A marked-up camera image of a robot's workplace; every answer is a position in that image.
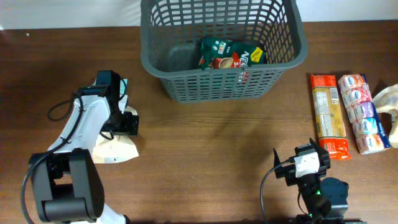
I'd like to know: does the beige paper bag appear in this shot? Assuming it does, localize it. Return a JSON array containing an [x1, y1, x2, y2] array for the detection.
[[91, 105, 140, 164]]

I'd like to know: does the teal snack packet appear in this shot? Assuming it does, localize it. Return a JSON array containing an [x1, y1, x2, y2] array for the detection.
[[119, 78, 127, 100]]

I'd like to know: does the green coffee mix bag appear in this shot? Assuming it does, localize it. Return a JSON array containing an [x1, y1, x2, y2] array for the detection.
[[198, 37, 267, 70]]

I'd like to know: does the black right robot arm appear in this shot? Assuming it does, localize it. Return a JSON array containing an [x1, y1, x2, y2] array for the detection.
[[271, 139, 363, 224]]

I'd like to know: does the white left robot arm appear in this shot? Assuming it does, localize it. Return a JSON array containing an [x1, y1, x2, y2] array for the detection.
[[20, 70, 139, 224]]

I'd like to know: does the multicolour tissue pack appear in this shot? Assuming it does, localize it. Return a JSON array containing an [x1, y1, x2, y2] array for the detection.
[[338, 74, 391, 154]]

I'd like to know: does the orange biscuit package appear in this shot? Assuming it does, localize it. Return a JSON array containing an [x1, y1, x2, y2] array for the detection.
[[310, 74, 351, 160]]

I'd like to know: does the crumpled beige bag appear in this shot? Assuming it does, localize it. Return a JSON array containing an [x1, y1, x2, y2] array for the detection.
[[373, 84, 397, 148]]

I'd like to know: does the grey plastic basket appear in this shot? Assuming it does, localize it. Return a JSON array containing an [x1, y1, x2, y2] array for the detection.
[[141, 0, 308, 103]]

